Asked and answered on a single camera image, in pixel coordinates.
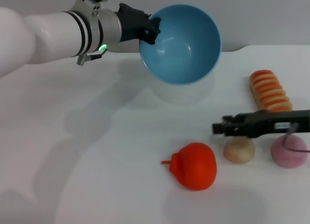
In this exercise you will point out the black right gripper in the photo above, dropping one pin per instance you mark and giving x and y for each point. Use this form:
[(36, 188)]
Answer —
[(271, 123)]

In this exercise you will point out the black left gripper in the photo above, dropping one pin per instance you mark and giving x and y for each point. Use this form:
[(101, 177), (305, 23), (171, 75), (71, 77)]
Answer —
[(133, 22)]

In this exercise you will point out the blue bowl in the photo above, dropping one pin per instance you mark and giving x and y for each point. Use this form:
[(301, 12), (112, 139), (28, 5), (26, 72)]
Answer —
[(184, 45)]

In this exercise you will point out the orange toy fruit with stem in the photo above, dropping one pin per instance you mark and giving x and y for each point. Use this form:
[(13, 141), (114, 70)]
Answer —
[(196, 168)]

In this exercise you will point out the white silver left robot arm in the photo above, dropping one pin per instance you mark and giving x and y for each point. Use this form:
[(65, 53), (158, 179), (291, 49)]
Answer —
[(48, 37)]

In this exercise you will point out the beige round bun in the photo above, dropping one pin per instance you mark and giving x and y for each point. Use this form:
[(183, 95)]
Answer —
[(239, 151)]

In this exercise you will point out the orange striped bread roll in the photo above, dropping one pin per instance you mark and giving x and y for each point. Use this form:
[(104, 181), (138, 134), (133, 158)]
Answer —
[(268, 93)]

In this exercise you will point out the pink round bun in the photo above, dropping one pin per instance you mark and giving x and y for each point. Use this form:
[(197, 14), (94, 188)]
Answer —
[(288, 156)]

